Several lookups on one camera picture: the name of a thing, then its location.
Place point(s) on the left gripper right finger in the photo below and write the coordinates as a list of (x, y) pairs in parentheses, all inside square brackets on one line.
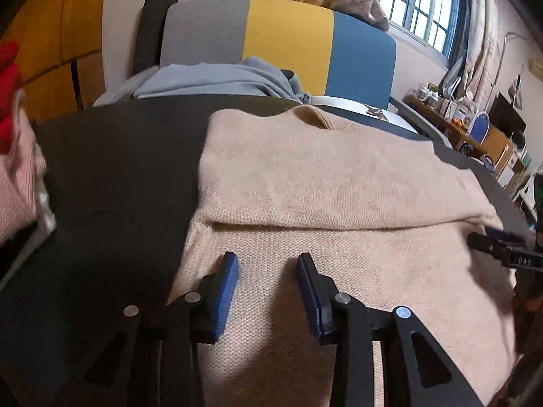
[(336, 318)]

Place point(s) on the grey yellow blue sofa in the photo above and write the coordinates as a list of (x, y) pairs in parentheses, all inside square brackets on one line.
[(331, 53)]

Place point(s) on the wooden side table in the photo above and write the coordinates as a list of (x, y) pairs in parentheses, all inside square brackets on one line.
[(496, 145)]

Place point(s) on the red garment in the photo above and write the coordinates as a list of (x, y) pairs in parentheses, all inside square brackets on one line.
[(10, 81)]

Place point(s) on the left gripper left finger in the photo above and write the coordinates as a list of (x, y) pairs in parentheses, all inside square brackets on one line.
[(196, 318)]

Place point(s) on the blue round chair back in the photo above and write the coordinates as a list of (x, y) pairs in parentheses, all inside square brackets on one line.
[(479, 127)]

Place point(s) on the window with blue grille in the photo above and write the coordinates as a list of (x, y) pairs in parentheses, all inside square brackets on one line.
[(433, 22)]

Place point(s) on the wooden wardrobe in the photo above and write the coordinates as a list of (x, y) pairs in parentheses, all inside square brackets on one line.
[(60, 55)]

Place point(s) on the pink knit garment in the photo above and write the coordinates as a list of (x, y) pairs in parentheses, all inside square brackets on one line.
[(21, 168)]

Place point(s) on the light blue garment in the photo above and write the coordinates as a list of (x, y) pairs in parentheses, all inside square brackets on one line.
[(251, 77)]

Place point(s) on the black rolled mat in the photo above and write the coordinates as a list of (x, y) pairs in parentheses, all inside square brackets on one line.
[(149, 35)]

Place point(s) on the beige knit sweater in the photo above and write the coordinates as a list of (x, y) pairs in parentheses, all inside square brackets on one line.
[(381, 215)]

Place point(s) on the white printed cushion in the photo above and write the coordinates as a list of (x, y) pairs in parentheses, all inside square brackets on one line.
[(361, 109)]

